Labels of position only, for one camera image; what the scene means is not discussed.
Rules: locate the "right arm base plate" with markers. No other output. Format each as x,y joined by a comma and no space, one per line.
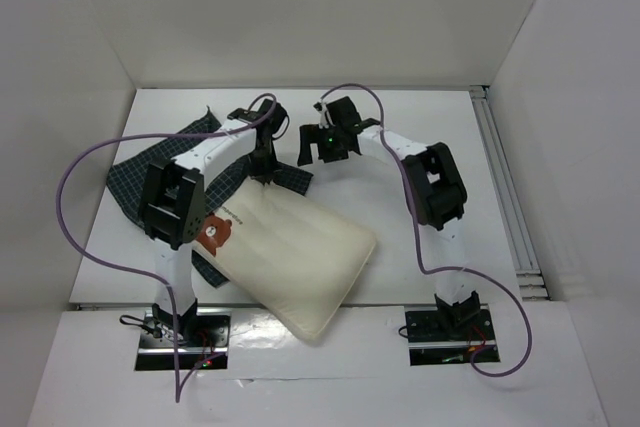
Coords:
430,344

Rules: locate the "aluminium rail frame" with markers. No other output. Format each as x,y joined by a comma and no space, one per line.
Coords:
530,277

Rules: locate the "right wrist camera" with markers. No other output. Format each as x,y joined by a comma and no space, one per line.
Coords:
325,121

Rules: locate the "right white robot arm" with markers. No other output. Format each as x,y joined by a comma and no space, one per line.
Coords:
433,187

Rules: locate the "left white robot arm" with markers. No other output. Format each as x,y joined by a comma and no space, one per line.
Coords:
173,200

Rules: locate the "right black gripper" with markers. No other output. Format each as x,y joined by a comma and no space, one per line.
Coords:
327,151

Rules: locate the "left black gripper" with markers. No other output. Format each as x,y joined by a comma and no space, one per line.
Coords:
267,171

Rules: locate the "cream pillow with bear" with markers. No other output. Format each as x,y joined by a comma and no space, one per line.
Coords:
294,256

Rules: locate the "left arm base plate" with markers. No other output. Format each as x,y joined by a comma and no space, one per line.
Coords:
205,345

